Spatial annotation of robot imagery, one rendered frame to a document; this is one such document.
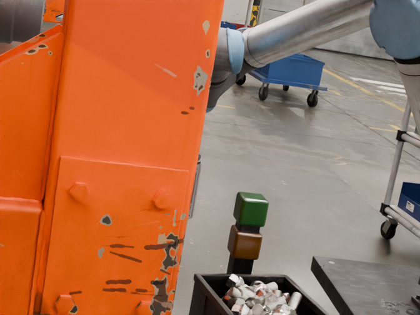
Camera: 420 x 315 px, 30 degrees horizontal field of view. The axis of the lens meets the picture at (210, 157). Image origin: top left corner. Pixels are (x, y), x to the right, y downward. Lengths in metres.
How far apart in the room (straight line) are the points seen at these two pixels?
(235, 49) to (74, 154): 0.80
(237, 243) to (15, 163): 0.38
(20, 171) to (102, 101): 0.12
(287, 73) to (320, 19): 5.29
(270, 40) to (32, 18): 0.54
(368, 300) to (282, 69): 5.09
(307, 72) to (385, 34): 5.62
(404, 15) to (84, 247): 0.65
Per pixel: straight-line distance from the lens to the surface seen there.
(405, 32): 1.27
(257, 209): 1.10
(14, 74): 0.85
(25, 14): 1.35
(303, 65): 6.88
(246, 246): 1.12
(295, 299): 1.02
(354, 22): 1.52
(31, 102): 0.86
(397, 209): 3.35
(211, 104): 1.71
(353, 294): 1.86
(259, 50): 1.69
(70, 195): 0.85
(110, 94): 0.83
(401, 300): 1.90
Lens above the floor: 0.95
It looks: 13 degrees down
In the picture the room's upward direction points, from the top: 10 degrees clockwise
